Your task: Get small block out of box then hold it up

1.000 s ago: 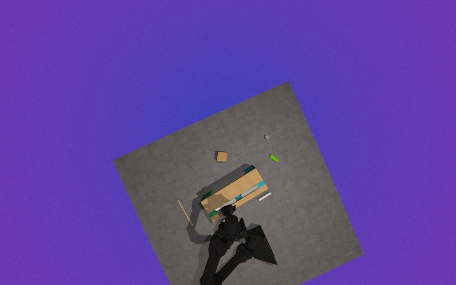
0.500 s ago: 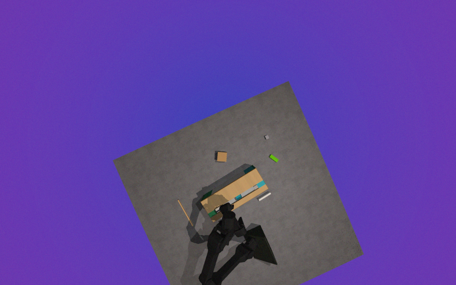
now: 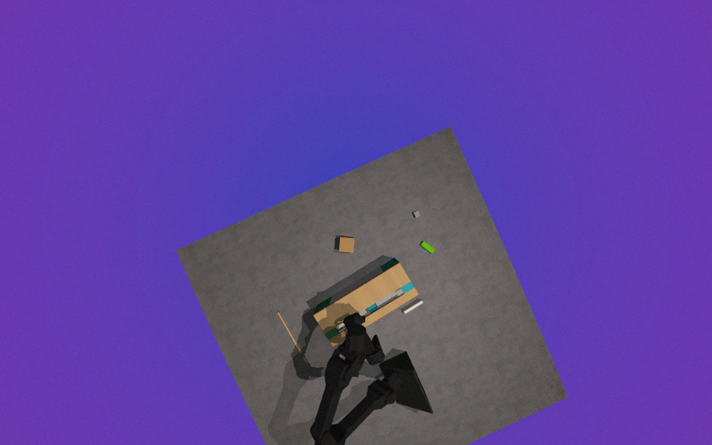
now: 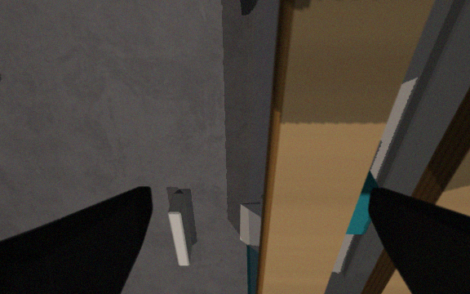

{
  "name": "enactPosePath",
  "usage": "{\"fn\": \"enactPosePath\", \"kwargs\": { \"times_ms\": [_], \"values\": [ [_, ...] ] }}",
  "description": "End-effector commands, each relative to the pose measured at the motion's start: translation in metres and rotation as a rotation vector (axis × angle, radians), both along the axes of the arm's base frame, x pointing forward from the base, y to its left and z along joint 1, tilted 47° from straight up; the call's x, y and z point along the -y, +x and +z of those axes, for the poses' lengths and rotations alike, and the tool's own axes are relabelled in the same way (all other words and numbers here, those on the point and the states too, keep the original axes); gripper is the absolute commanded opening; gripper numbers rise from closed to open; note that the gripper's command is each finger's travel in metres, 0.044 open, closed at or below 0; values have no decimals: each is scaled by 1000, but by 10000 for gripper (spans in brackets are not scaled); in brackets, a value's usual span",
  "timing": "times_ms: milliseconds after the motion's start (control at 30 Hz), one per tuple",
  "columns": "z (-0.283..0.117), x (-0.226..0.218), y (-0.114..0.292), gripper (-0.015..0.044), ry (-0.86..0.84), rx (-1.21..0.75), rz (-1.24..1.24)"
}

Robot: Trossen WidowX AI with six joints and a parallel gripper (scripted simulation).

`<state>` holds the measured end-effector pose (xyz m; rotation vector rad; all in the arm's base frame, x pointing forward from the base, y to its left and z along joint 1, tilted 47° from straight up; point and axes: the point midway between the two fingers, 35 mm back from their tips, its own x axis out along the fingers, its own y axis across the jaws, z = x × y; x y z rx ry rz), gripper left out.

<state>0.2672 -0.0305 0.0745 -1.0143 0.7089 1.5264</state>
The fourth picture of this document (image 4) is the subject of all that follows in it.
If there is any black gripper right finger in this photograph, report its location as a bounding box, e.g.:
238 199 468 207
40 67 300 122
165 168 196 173
369 188 470 294

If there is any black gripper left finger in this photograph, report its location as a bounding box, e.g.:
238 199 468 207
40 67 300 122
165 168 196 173
0 186 153 294

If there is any dark teal block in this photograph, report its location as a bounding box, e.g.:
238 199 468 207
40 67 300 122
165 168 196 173
346 169 379 234

